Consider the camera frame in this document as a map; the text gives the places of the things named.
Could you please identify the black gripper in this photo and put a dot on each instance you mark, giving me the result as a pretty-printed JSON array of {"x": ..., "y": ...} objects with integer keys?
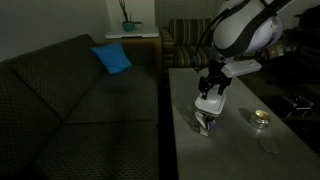
[{"x": 215, "y": 75}]

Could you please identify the white square bowl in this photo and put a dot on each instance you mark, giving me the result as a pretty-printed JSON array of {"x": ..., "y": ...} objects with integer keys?
[{"x": 210, "y": 105}]

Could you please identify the clear storage jar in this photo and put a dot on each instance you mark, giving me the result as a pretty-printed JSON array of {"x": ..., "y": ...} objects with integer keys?
[{"x": 204, "y": 125}]

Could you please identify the lit candle glass jar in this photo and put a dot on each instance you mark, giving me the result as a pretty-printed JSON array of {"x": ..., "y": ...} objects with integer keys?
[{"x": 259, "y": 119}]

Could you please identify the wooden side table white top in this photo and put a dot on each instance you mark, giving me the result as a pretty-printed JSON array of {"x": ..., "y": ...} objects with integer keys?
[{"x": 133, "y": 38}]

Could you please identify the striped armchair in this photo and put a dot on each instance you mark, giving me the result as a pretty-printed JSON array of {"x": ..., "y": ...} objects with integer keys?
[{"x": 183, "y": 46}]

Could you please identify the small round grey disc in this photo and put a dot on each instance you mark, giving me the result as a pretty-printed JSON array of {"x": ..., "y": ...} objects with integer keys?
[{"x": 269, "y": 146}]

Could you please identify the small white plant pot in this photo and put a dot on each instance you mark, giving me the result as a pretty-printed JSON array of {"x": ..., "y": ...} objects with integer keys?
[{"x": 138, "y": 25}]

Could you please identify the blue cushion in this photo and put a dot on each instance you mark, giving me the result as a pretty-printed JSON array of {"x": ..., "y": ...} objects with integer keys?
[{"x": 112, "y": 57}]

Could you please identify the teal plant pot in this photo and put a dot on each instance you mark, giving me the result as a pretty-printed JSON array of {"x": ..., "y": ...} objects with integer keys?
[{"x": 128, "y": 26}]

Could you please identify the dark fabric sofa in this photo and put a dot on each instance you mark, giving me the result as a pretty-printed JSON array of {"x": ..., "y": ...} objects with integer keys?
[{"x": 83, "y": 116}]

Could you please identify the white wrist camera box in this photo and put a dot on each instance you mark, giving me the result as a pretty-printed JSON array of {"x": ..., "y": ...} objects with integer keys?
[{"x": 241, "y": 68}]

